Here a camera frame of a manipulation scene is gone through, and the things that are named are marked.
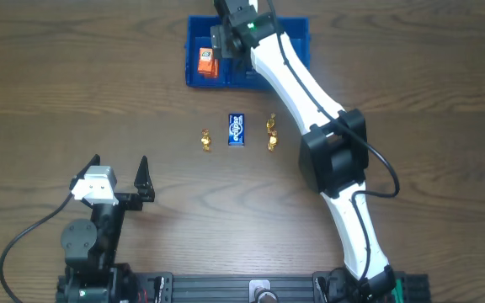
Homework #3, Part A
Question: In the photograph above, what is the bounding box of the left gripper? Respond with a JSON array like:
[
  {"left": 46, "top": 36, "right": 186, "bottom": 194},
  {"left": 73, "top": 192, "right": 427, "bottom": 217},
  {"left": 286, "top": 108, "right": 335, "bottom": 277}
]
[{"left": 68, "top": 154, "right": 156, "bottom": 211}]

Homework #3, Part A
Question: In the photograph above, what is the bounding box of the blue candy pack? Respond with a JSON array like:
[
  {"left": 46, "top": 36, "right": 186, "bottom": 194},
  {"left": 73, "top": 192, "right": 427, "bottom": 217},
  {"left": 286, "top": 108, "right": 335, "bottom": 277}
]
[
  {"left": 227, "top": 113, "right": 246, "bottom": 147},
  {"left": 244, "top": 66, "right": 263, "bottom": 82}
]

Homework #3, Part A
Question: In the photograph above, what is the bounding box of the blue tray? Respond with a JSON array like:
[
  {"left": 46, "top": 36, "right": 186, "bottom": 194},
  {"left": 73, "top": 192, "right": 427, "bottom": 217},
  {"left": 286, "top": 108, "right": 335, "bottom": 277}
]
[{"left": 184, "top": 15, "right": 311, "bottom": 90}]

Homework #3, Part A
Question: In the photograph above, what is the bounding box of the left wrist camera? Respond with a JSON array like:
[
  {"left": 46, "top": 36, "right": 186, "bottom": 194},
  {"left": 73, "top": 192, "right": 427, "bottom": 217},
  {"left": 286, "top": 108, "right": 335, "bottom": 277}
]
[{"left": 71, "top": 165, "right": 119, "bottom": 206}]

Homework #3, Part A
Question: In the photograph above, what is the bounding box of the black cable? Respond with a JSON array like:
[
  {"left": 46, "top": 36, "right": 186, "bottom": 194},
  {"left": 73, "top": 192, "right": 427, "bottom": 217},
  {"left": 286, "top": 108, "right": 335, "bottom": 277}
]
[
  {"left": 330, "top": 120, "right": 401, "bottom": 201},
  {"left": 0, "top": 192, "right": 75, "bottom": 303}
]

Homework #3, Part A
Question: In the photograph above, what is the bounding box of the mounting rail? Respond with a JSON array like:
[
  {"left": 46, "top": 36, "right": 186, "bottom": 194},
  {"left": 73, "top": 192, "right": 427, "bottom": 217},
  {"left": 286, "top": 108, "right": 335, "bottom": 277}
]
[{"left": 56, "top": 271, "right": 431, "bottom": 303}]

